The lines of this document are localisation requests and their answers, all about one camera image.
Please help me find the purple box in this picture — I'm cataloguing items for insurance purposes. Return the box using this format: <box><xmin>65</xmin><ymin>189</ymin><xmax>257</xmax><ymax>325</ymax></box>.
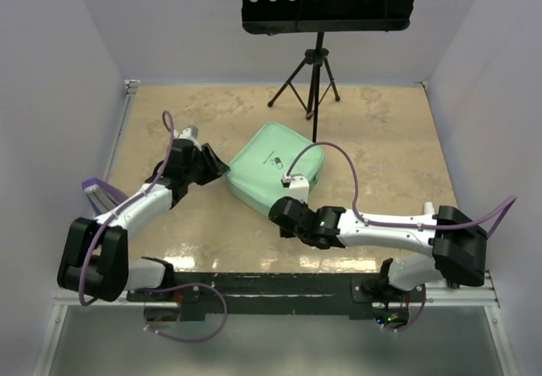
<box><xmin>81</xmin><ymin>178</ymin><xmax>128</xmax><ymax>215</ymax></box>

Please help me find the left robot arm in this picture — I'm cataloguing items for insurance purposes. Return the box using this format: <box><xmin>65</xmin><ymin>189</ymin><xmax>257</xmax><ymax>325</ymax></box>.
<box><xmin>57</xmin><ymin>139</ymin><xmax>230</xmax><ymax>306</ymax></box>

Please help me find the white tube object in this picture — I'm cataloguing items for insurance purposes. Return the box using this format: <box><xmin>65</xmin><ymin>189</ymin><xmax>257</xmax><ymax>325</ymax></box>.
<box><xmin>423</xmin><ymin>202</ymin><xmax>435</xmax><ymax>215</ymax></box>

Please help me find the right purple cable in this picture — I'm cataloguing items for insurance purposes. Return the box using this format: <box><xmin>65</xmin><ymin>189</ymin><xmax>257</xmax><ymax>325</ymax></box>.
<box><xmin>283</xmin><ymin>141</ymin><xmax>518</xmax><ymax>335</ymax></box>

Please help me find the aluminium frame rail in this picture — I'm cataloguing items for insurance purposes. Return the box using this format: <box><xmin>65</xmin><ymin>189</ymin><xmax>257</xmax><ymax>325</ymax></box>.
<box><xmin>31</xmin><ymin>80</ymin><xmax>141</xmax><ymax>376</ymax></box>

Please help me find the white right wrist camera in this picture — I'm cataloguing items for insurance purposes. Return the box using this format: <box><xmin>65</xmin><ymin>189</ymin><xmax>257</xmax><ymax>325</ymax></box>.
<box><xmin>281</xmin><ymin>174</ymin><xmax>310</xmax><ymax>203</ymax></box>

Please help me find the mint green medicine case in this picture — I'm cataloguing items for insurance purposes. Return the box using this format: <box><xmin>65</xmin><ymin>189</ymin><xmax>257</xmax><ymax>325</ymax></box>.
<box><xmin>226</xmin><ymin>122</ymin><xmax>324</xmax><ymax>217</ymax></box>

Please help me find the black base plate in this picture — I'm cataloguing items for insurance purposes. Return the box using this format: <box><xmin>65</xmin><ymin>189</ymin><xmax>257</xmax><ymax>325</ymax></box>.
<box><xmin>127</xmin><ymin>273</ymin><xmax>424</xmax><ymax>322</ymax></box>

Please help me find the black music stand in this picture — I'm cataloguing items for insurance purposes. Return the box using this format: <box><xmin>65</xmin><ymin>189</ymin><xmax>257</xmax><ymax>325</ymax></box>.
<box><xmin>241</xmin><ymin>0</ymin><xmax>415</xmax><ymax>139</ymax></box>

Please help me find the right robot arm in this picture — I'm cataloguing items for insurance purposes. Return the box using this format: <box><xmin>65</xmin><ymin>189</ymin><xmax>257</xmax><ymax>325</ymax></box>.
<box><xmin>268</xmin><ymin>196</ymin><xmax>489</xmax><ymax>302</ymax></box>

